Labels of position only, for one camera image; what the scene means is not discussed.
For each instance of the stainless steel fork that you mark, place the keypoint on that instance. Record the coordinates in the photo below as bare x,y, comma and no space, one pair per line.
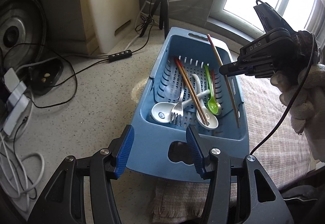
177,110

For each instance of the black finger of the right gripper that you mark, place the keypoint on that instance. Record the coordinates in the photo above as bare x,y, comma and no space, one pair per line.
232,69

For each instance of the white cutting board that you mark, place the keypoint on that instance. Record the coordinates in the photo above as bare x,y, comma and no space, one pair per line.
107,22

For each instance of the pink woven dish mat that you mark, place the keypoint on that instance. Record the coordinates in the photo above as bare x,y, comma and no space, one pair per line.
285,155

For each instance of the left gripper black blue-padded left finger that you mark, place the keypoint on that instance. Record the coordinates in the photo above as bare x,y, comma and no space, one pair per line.
62,199

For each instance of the black countertop socket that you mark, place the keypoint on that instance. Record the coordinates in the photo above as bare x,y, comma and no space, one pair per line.
44,76

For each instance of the white knit gloved hand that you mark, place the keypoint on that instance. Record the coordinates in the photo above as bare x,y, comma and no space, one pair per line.
307,111

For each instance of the black tripod stand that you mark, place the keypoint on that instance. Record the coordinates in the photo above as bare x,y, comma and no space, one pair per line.
163,17

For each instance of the clear plastic spoon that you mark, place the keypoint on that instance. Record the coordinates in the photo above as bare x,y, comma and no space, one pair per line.
171,91

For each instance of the white power adapter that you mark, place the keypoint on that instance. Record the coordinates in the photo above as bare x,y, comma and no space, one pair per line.
17,101

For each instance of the green plastic spoon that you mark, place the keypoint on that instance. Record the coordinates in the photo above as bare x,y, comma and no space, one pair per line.
213,105

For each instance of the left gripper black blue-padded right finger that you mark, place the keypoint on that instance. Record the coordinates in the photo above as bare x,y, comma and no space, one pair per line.
239,187

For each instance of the blue plastic utensil basket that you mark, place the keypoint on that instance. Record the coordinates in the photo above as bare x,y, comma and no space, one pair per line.
160,148

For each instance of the black inline cable remote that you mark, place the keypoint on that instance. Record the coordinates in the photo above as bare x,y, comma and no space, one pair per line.
120,56

